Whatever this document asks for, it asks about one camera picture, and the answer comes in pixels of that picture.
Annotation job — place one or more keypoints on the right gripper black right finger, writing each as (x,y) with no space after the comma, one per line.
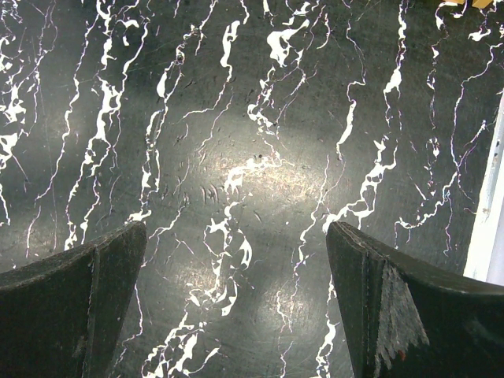
(403,317)

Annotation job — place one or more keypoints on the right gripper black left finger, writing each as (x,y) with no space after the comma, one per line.
(61,316)

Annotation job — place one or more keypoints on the yellow shelf unit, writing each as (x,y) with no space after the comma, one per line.
(479,4)

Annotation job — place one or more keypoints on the aluminium rail frame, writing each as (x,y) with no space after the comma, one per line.
(485,254)

